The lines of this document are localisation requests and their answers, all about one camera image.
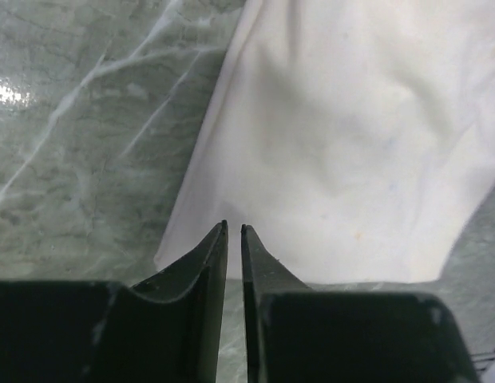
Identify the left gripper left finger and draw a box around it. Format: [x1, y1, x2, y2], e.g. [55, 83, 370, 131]
[0, 223, 228, 382]

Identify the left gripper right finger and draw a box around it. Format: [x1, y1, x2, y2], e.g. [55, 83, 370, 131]
[241, 225, 479, 382]

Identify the cream white t shirt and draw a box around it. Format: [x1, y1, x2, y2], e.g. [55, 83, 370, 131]
[154, 1, 495, 284]

